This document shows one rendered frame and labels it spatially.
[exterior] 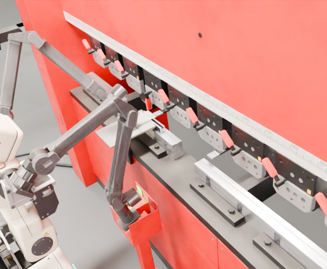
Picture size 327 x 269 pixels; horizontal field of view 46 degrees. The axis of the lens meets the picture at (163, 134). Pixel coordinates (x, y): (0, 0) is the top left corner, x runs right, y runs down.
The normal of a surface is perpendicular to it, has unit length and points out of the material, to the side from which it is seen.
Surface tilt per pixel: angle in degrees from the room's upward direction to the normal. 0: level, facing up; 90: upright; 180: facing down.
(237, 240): 0
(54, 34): 90
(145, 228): 90
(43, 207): 90
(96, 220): 0
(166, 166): 0
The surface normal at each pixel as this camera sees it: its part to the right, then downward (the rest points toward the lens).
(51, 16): 0.55, 0.44
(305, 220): -0.12, -0.80
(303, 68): -0.83, 0.41
